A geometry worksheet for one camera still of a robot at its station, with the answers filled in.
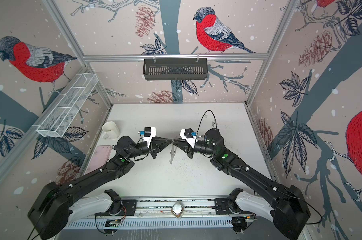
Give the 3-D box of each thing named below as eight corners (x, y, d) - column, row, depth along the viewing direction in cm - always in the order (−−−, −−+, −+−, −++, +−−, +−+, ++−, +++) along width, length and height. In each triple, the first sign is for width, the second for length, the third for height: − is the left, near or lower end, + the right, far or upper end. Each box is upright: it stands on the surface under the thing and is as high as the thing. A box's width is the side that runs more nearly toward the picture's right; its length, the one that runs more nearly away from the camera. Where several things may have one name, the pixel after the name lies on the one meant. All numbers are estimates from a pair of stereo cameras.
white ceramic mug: (108, 144, 100) (101, 135, 92) (108, 131, 106) (102, 122, 98) (120, 141, 101) (114, 132, 93) (120, 129, 108) (114, 120, 100)
